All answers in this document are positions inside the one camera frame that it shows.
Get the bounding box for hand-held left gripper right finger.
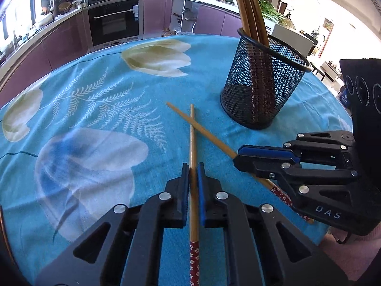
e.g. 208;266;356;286
196;161;349;286

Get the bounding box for person's right forearm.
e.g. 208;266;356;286
320;231;381;283

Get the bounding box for bamboo chopstick red floral handle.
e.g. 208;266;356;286
165;101;315;225
189;104;201;286

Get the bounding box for black built-in oven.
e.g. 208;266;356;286
88;0;140;46

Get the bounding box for blue floral printed tablecloth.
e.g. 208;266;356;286
0;34;355;286

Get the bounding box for black wire mesh holder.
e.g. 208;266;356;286
220;27;312;130

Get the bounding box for green leafy vegetables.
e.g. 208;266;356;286
257;0;286;23

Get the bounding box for white appliance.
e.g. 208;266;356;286
269;24;316;54

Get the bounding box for bundle of bamboo chopsticks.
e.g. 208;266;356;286
228;0;276;123

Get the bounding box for kitchen window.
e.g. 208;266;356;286
0;0;45;36

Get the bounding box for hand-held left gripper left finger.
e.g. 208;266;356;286
36;162;191;286

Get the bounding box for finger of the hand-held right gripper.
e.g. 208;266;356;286
237;130;355;168
233;154;358;233

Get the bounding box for purple kitchen cabinets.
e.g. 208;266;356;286
0;0;247;102

